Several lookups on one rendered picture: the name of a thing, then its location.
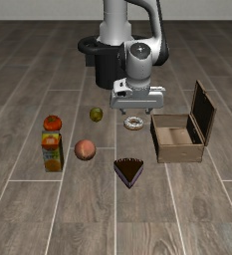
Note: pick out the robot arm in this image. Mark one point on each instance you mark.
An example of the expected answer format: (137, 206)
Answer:
(116, 30)

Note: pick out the chocolate cake wedge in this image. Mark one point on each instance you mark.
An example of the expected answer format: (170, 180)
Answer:
(128, 171)

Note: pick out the red tomato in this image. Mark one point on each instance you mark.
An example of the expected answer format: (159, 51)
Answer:
(52, 123)

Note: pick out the green kiwi fruit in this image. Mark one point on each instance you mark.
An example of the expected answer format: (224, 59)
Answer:
(96, 114)

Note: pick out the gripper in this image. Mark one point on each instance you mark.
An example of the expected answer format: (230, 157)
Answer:
(137, 98)

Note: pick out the orange juice carton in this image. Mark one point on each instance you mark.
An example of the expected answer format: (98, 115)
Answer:
(52, 151)

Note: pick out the pink peach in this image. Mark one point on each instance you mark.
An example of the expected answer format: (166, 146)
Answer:
(85, 149)

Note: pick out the white frosted donut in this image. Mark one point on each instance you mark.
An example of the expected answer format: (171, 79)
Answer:
(133, 123)

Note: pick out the wooden box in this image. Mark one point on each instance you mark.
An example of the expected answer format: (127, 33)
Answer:
(174, 139)

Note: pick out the wooden box lid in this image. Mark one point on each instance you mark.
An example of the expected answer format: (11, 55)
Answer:
(203, 111)

